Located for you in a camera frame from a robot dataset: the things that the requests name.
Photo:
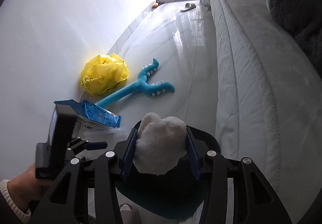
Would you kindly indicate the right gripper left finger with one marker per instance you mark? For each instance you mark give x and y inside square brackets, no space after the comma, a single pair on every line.
[85,191]

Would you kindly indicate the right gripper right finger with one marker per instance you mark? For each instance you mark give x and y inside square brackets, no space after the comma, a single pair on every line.
[255,200]

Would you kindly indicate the black trash bin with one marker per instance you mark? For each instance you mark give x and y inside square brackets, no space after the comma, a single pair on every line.
[175,195]

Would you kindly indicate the white balled sock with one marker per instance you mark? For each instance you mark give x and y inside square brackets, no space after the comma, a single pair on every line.
[160,143]

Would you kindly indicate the person's left hand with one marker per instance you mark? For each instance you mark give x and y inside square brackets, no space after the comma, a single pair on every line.
[26,187]

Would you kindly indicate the blue snack bag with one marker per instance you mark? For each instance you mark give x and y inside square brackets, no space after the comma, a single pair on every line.
[91,115]

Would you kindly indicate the yellow plastic bag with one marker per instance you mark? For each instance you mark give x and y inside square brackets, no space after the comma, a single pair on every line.
[102,73]

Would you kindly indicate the blue plush dinosaur toy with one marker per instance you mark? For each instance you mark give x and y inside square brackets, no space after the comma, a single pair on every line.
[140,85]

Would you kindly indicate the grey bed mattress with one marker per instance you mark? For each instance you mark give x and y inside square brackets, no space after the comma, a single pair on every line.
[269,101]

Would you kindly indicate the grey slipper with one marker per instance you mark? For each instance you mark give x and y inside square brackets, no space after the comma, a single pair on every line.
[188,6]

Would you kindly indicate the dark grey fleece blanket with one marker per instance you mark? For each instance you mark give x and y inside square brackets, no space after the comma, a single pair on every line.
[302,20]

